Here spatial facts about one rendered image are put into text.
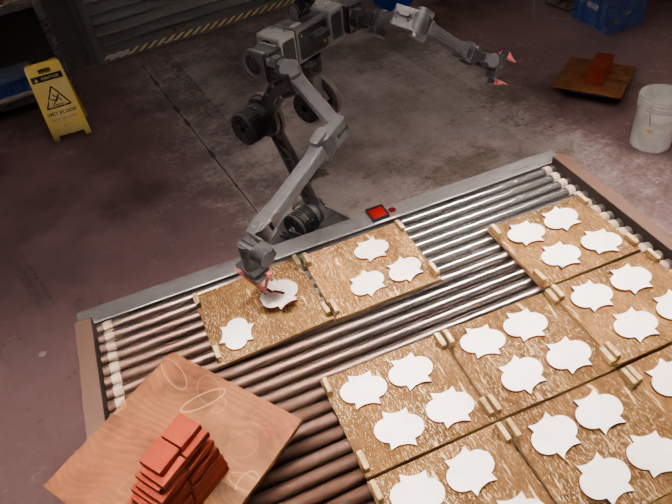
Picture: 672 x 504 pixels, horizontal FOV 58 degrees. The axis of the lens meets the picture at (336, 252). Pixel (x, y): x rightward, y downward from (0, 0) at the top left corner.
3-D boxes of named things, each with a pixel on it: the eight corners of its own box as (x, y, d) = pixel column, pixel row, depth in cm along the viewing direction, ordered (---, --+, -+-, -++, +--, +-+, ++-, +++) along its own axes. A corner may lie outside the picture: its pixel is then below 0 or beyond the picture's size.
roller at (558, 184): (103, 350, 213) (97, 341, 210) (564, 183, 254) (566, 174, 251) (104, 360, 210) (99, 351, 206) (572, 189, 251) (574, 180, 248)
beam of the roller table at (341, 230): (82, 323, 226) (75, 312, 222) (548, 160, 270) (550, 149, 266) (84, 339, 220) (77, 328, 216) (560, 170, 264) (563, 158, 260)
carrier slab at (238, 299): (193, 299, 220) (192, 296, 219) (296, 259, 230) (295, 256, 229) (220, 369, 196) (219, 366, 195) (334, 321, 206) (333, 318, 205)
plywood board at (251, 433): (45, 489, 161) (42, 486, 159) (173, 354, 190) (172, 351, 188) (182, 593, 139) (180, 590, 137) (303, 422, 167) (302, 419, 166)
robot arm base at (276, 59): (282, 74, 241) (277, 45, 232) (297, 78, 236) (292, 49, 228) (267, 83, 236) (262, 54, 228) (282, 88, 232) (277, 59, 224)
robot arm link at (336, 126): (359, 138, 208) (351, 119, 200) (327, 160, 207) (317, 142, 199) (302, 75, 234) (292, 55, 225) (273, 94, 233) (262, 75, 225)
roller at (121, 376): (107, 382, 203) (102, 373, 199) (588, 203, 244) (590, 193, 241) (109, 393, 199) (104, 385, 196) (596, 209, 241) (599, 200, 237)
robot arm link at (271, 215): (327, 145, 211) (316, 125, 202) (339, 150, 208) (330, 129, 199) (256, 242, 199) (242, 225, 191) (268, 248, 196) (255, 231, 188)
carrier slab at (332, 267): (301, 259, 230) (301, 256, 229) (397, 224, 239) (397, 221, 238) (336, 322, 206) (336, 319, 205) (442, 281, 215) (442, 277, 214)
